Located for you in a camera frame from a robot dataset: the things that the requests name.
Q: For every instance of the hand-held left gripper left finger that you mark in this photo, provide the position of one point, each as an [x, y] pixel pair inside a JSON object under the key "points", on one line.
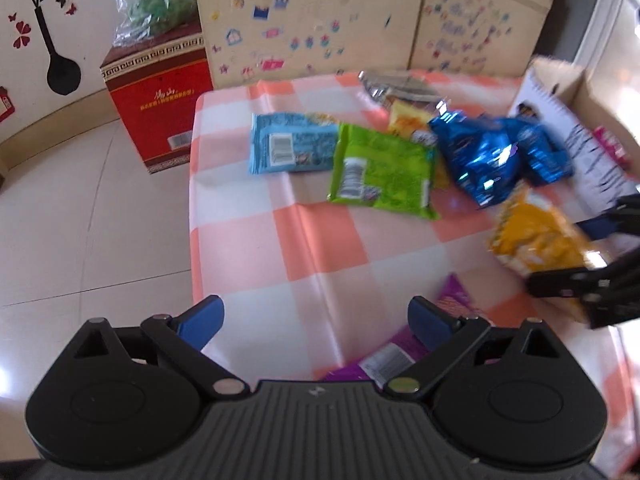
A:
{"points": [[202, 317]]}

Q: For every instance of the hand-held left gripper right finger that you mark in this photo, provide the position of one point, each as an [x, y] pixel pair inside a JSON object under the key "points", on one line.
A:
{"points": [[426, 322]]}

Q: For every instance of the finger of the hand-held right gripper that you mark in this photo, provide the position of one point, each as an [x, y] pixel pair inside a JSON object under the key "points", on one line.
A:
{"points": [[595, 226], [560, 284]]}

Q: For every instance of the purple snack packet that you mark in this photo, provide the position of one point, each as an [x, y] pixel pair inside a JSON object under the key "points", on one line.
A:
{"points": [[457, 285]]}

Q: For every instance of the orange-yellow snack packet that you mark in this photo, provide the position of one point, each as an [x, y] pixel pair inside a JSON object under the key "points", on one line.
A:
{"points": [[535, 235]]}

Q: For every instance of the pink snack packet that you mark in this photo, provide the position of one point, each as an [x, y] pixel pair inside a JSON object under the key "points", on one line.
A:
{"points": [[612, 145]]}

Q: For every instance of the printed cardboard box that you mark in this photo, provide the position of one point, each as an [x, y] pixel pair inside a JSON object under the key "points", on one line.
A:
{"points": [[555, 110]]}

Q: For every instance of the green snack packet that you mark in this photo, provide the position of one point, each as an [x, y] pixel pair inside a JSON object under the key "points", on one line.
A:
{"points": [[385, 170]]}

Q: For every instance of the pale yellow snack packet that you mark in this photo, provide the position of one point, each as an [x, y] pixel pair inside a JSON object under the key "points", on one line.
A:
{"points": [[410, 120]]}

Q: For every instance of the light blue snack packet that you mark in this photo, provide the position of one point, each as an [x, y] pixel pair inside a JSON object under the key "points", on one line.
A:
{"points": [[300, 135]]}

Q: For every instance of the silver snack packet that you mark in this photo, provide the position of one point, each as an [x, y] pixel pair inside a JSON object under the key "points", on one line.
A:
{"points": [[395, 85]]}

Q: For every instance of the orange white checked tablecloth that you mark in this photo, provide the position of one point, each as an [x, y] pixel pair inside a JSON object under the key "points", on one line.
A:
{"points": [[300, 260]]}

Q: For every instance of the silver refrigerator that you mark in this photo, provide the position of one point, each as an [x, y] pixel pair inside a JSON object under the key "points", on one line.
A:
{"points": [[625, 25]]}

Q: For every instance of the red patterned box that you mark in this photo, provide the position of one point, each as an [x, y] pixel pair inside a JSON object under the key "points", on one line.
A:
{"points": [[155, 105]]}

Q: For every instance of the clear plastic bag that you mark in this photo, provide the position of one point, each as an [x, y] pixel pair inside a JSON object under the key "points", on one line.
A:
{"points": [[150, 10]]}

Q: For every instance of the beige cabinet with stickers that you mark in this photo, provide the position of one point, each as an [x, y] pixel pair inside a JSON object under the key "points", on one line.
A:
{"points": [[325, 20]]}

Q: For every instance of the flower vase wall sticker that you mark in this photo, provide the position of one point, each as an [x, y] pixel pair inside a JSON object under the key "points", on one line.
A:
{"points": [[62, 72]]}

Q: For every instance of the red wall sticker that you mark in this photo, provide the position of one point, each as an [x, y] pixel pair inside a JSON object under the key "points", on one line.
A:
{"points": [[5, 105]]}

